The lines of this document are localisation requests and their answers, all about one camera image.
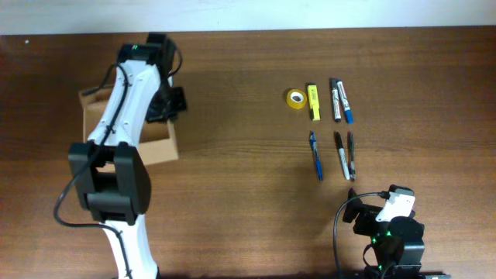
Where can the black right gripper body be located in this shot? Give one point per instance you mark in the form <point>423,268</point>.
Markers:
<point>366,223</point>

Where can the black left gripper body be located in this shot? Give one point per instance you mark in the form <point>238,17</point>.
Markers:
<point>167,102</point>

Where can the black clear ballpoint pen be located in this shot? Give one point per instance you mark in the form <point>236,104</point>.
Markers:
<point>352,169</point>

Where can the black sharpie marker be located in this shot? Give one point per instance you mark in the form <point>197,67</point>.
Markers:
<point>342,155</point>

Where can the blue ballpoint pen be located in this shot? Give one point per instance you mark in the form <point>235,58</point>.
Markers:
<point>314,148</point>

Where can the blue whiteboard marker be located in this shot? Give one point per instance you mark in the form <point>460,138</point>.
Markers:
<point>345,103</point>

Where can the black whiteboard marker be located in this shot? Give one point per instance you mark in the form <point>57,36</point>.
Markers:
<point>335,101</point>

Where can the yellow highlighter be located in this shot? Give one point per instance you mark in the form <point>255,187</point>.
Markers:
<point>313,99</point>

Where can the yellow tape roll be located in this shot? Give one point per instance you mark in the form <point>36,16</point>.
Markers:
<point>296,99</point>

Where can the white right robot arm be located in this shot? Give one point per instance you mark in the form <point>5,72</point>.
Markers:
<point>397,257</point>

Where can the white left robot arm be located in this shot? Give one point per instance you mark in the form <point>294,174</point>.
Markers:
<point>109,175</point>

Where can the brown cardboard box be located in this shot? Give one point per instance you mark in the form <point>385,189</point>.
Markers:
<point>157,143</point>

